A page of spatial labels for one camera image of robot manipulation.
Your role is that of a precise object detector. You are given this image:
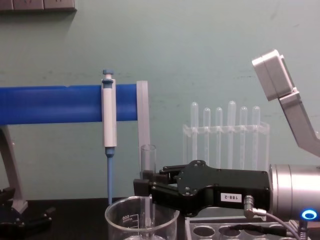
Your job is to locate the grey tube rack with holes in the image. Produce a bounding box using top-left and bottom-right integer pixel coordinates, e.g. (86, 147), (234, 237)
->
(184, 215), (320, 240)

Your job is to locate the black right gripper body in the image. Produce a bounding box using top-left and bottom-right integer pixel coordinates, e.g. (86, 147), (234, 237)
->
(174, 159), (273, 217)

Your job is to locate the clear glass beaker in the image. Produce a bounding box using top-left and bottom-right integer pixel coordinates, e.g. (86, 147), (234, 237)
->
(104, 196), (181, 240)

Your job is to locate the blue pipette stand bar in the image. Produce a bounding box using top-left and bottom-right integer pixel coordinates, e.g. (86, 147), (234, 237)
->
(0, 84), (140, 125)

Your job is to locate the grey cable with silver plug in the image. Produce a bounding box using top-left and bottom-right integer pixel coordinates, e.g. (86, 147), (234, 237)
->
(243, 195), (307, 240)

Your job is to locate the clear glass test tube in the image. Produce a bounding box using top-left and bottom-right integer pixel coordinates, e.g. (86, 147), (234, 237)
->
(140, 144), (157, 235)

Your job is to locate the clear plastic test tube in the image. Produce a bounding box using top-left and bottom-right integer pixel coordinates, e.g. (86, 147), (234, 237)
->
(190, 101), (199, 164)
(215, 106), (224, 169)
(227, 100), (237, 170)
(202, 107), (211, 167)

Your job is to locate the grey stand leg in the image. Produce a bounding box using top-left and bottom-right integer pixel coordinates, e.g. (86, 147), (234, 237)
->
(0, 124), (29, 214)

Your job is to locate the white and blue pipette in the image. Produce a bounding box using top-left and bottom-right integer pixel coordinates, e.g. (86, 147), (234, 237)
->
(100, 69), (118, 205)

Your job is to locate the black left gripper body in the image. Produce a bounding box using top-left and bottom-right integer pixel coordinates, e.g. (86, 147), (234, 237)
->
(0, 206), (27, 240)

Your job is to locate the clear acrylic tube rack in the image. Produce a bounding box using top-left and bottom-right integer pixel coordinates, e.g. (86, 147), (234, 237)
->
(182, 121), (271, 171)

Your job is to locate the grey wall panel fixture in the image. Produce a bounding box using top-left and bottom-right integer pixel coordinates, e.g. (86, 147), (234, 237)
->
(0, 0), (78, 15)

